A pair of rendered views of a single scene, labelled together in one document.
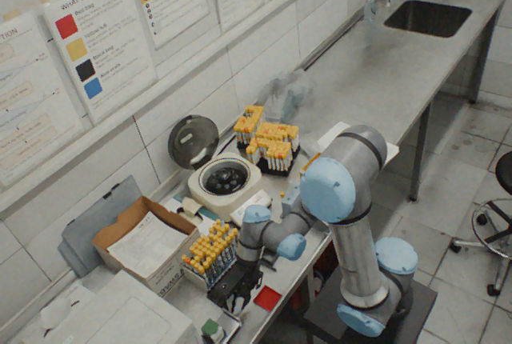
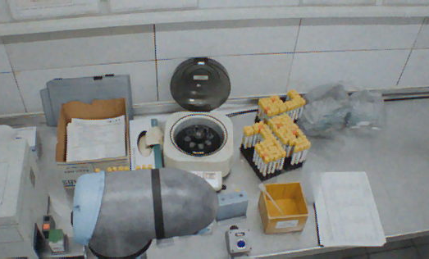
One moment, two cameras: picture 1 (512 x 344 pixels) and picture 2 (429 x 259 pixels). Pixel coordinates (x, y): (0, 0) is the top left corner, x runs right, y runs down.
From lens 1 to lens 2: 63 cm
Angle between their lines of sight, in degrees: 25
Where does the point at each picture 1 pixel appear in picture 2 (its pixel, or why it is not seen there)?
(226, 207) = (171, 161)
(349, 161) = (114, 198)
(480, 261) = not seen: outside the picture
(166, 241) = (110, 148)
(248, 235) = not seen: hidden behind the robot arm
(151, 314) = (2, 185)
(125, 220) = (98, 107)
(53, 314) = (0, 134)
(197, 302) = not seen: hidden behind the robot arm
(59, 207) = (52, 61)
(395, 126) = (411, 220)
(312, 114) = (350, 145)
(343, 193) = (77, 220)
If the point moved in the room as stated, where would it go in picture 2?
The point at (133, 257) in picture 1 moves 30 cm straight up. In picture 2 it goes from (79, 139) to (64, 75)
